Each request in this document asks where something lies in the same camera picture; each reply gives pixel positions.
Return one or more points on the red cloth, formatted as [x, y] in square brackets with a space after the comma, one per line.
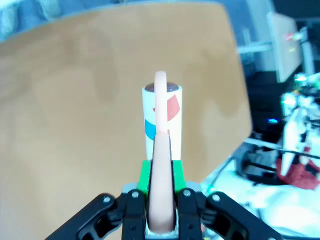
[300, 172]

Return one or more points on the white upright panel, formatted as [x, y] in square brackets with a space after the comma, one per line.
[285, 47]

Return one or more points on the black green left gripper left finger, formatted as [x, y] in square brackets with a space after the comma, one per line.
[132, 207]

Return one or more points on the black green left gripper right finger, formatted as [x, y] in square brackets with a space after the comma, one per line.
[190, 210]

